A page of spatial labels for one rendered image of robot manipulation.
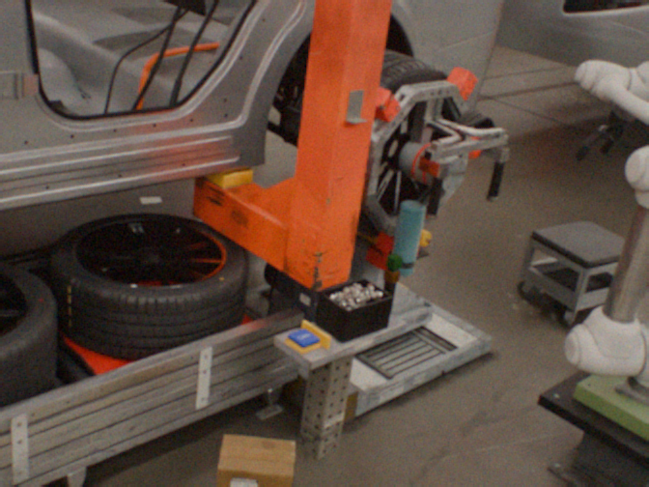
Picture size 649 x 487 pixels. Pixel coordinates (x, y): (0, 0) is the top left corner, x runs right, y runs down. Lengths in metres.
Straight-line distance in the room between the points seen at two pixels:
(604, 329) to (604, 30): 2.99
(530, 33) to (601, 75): 2.65
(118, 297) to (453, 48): 1.83
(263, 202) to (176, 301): 0.47
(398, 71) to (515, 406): 1.33
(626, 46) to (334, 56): 3.19
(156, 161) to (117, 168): 0.14
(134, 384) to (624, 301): 1.46
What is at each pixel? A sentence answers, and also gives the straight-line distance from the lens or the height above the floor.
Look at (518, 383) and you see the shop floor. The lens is 3.53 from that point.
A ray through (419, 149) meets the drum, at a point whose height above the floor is 0.91.
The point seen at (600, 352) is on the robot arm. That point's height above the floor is 0.54.
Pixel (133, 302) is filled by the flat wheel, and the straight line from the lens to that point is 2.70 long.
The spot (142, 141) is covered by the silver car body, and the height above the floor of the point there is 0.91.
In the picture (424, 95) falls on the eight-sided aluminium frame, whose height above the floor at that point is 1.10.
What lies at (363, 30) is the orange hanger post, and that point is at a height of 1.36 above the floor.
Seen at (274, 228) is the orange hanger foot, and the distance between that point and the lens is 2.86.
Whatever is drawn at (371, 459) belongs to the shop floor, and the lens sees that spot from 2.96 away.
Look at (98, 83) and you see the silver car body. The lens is 3.53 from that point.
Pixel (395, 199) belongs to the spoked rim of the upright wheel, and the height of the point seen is 0.66.
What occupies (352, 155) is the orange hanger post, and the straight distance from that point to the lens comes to 2.65.
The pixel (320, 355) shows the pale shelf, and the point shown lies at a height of 0.45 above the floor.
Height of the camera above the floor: 1.84
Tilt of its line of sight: 24 degrees down
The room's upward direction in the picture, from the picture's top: 8 degrees clockwise
